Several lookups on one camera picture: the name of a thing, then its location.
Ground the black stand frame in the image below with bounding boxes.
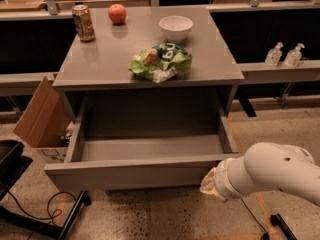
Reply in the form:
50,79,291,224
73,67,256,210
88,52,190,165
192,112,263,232
1,147,92,240

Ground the gold soda can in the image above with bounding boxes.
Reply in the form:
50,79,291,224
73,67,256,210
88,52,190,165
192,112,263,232
72,4,95,42

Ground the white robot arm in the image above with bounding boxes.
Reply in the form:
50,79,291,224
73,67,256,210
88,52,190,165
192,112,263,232
200,142,320,206

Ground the clear sanitizer bottle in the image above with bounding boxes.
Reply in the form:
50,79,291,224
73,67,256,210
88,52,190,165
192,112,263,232
265,42,283,66
284,43,305,67

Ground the red apple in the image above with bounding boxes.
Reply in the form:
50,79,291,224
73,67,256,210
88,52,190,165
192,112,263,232
108,4,127,25

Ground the left clear sanitizer bottle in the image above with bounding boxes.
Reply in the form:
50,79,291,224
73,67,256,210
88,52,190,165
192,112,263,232
265,42,283,66

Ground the black floor cable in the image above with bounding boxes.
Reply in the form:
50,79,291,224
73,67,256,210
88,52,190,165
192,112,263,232
7,190,78,240

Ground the grey top drawer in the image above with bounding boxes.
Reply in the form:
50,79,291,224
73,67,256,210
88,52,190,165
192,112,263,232
45,90,239,191

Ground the cardboard box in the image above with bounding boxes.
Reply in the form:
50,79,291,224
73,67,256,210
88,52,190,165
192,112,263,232
14,77,71,163

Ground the white bowl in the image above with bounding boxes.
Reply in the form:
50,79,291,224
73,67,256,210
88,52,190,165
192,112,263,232
159,16,193,43

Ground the right clear sanitizer bottle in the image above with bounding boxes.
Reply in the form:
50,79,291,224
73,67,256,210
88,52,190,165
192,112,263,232
284,43,305,67

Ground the grey drawer cabinet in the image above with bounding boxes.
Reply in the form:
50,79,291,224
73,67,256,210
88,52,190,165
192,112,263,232
54,7,243,139

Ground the green chip bag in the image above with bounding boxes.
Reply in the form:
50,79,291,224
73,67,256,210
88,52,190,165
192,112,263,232
128,43,192,83

